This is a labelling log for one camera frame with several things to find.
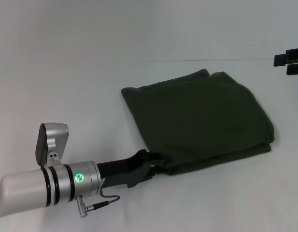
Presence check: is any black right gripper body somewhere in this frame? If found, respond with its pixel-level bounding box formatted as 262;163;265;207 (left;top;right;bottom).
284;46;298;65

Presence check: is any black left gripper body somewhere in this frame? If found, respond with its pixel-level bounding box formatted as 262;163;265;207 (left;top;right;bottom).
96;149;165;189

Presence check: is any dark green FREE t-shirt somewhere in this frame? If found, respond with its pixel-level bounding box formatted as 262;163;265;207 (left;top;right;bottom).
120;68;276;177

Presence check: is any left arm cable with plug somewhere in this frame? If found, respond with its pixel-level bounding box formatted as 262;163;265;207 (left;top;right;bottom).
76;189;121;218

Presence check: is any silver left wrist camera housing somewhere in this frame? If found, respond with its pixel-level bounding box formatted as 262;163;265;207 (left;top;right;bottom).
35;122;70;168

